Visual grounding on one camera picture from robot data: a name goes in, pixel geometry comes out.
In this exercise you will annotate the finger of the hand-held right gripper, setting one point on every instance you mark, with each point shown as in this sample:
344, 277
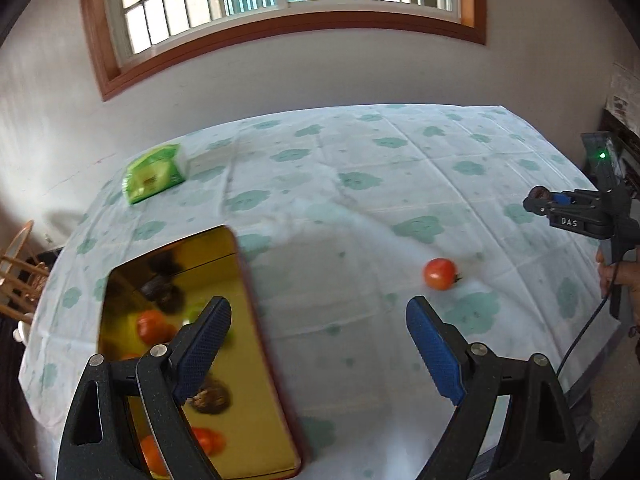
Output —
575, 196
570, 220

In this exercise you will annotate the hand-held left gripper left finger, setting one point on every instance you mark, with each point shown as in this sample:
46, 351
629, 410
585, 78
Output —
202, 350

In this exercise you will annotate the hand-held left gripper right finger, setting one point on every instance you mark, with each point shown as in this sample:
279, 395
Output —
435, 350

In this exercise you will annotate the green tomato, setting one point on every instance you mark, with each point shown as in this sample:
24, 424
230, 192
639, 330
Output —
192, 312

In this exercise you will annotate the gold metal tray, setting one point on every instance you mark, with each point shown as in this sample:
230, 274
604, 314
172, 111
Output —
245, 360

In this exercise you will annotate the dark purple round fruit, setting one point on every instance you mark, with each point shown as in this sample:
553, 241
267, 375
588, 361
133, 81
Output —
215, 397

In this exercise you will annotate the red tomato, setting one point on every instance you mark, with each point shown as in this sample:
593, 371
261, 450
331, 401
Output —
210, 441
440, 274

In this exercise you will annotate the large orange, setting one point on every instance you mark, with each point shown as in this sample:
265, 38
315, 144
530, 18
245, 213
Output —
151, 455
152, 326

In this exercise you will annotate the person's right hand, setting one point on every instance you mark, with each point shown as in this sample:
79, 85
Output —
631, 285

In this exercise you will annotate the dark avocado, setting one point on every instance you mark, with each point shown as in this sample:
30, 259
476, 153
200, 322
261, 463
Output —
156, 290

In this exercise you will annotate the cloud print tablecloth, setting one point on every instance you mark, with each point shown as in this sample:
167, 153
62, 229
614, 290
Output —
350, 240

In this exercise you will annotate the white cup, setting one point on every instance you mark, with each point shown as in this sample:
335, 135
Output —
25, 329

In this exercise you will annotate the green tissue pack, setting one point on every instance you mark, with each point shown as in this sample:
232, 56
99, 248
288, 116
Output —
152, 175

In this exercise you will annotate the light wooden chair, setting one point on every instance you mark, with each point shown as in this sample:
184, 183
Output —
20, 265

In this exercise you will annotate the wooden framed window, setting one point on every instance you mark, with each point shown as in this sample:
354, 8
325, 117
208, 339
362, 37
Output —
280, 25

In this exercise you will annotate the paper sheet on wall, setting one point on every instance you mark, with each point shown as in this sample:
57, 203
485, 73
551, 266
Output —
625, 92

